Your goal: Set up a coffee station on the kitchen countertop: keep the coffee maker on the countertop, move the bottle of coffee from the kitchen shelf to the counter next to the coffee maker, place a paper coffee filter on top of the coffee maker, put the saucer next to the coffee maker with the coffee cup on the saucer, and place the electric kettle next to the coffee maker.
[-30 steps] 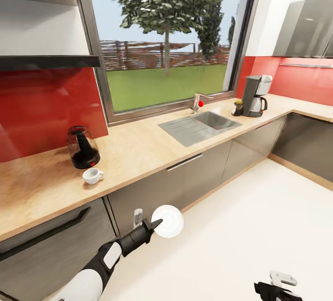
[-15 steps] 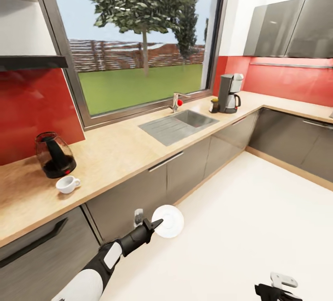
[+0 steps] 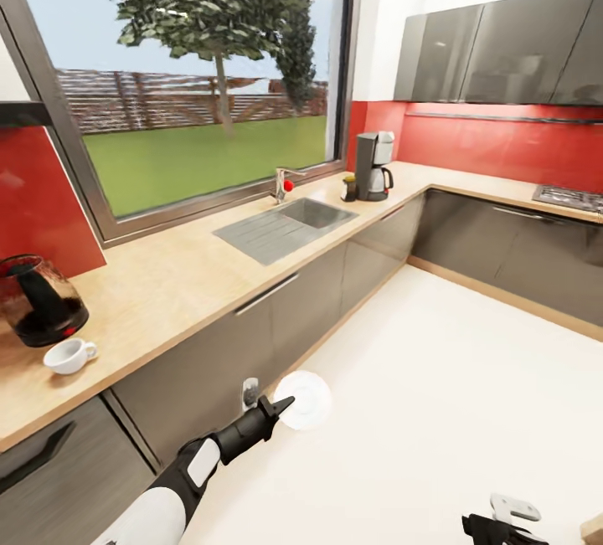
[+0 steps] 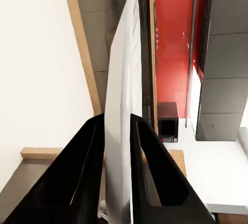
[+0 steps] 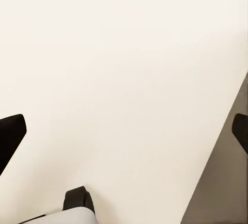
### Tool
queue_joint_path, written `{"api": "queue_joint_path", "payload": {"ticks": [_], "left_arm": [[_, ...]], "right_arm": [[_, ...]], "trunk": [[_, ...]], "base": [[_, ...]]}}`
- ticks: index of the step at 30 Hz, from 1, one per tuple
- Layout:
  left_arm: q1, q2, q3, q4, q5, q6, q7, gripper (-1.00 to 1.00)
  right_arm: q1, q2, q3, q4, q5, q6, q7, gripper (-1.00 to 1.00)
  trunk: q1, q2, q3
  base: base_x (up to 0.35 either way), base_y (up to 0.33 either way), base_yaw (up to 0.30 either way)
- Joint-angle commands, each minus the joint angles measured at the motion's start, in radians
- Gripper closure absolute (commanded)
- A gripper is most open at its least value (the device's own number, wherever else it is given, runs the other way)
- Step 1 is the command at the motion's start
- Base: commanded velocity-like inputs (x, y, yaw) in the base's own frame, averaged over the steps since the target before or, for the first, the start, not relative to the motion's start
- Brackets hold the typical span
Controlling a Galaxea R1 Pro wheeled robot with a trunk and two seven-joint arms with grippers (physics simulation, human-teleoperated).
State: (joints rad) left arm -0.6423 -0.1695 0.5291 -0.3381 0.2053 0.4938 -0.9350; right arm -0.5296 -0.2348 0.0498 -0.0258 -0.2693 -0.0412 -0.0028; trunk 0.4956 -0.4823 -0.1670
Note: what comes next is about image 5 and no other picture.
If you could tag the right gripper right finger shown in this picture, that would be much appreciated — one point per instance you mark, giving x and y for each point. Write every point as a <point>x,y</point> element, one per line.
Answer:
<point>240,130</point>

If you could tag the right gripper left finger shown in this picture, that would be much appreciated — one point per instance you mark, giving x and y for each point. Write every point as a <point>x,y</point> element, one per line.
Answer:
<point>12,132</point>

